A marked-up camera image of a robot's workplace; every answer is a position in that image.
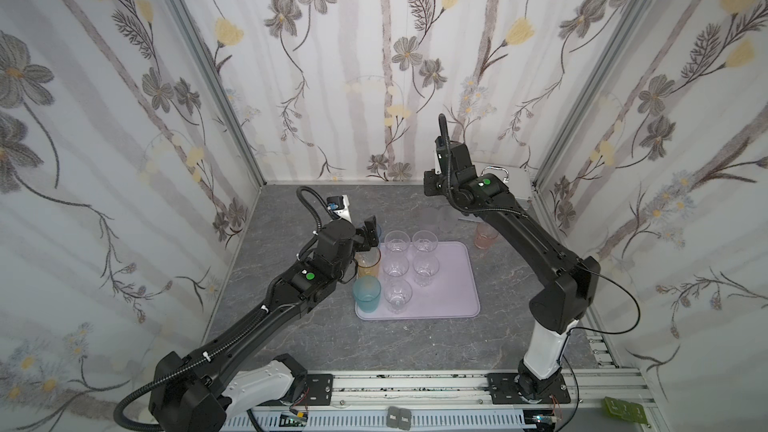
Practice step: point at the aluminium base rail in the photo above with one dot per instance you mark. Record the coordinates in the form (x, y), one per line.
(471, 389)

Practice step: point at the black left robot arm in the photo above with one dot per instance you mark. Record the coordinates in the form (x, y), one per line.
(190, 393)

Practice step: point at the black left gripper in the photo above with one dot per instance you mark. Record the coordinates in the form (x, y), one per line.
(368, 231)

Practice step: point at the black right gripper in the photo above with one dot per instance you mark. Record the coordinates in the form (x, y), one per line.
(433, 181)

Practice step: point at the clear tall tumbler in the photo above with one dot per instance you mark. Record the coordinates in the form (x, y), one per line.
(425, 241)
(426, 266)

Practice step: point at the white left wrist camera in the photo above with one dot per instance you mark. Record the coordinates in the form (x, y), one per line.
(339, 207)

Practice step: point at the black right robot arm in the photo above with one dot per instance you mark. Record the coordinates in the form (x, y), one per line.
(569, 282)

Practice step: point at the silver metal first-aid case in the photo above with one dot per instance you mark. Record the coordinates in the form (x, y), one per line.
(516, 179)

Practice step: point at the white slotted cable duct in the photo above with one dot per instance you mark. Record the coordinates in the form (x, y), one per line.
(381, 420)

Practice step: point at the clear faceted glass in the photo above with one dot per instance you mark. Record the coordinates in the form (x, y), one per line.
(396, 264)
(398, 293)
(397, 242)

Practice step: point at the lilac plastic tray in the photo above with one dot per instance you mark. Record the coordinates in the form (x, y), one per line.
(452, 294)

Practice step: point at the yellow plastic tumbler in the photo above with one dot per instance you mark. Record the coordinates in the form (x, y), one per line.
(368, 263)

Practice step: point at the green circuit board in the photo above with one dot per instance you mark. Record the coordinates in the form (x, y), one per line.
(624, 410)

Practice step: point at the pink plastic cup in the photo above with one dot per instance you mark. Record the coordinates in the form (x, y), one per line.
(485, 236)

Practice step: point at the teal dotted plastic tumbler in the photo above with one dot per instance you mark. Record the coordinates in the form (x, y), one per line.
(367, 292)

